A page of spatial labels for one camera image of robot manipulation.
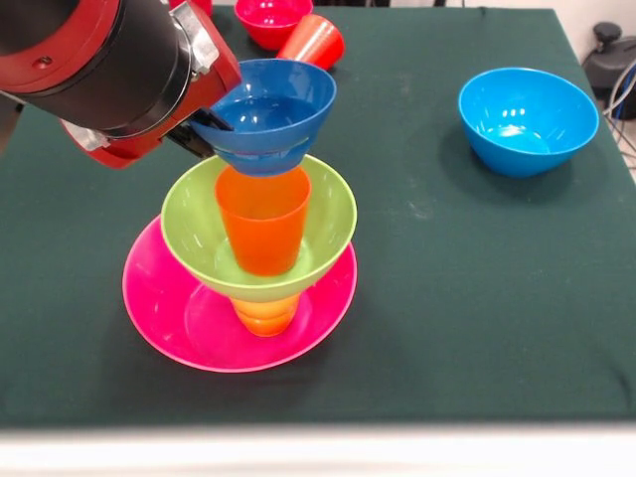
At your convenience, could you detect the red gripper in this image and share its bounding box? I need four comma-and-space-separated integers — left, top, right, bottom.
60, 0, 243, 170

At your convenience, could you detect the green bowl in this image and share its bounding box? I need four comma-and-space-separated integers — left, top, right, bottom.
160, 153, 359, 303

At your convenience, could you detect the small dark blue bowl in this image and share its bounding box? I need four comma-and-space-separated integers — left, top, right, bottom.
188, 58, 338, 179

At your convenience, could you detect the orange cup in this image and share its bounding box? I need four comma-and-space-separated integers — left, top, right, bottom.
214, 165, 313, 277

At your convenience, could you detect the red cup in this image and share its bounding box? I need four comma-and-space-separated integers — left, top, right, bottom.
168, 0, 214, 16
276, 13, 347, 71

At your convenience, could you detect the large pink bowl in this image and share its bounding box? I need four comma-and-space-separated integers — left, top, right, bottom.
121, 214, 359, 375

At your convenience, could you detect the yellow cup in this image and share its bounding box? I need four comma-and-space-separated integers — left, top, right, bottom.
231, 291, 303, 338

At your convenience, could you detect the light blue bowl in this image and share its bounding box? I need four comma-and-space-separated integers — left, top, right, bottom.
457, 67, 601, 179

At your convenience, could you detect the small pink bowl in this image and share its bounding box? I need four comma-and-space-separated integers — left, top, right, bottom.
234, 0, 315, 52

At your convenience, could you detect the dark green table cloth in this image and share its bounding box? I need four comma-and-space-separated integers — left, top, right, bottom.
0, 3, 636, 428

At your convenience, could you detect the black chair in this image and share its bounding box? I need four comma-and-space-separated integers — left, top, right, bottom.
581, 22, 636, 105

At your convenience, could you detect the bundle of cables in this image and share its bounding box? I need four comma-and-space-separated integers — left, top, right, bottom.
602, 59, 636, 173

